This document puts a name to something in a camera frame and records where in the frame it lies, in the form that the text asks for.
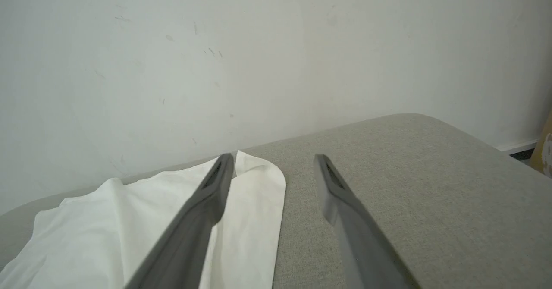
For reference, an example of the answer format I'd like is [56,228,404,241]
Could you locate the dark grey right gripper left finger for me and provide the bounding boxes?
[125,154,236,289]

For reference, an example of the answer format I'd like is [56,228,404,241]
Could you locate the white t-shirt garment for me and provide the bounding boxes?
[0,150,287,289]

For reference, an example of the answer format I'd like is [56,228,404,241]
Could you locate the brown board with white print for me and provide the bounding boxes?
[530,110,552,178]

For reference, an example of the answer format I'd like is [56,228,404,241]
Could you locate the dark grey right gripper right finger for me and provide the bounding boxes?
[314,154,421,289]

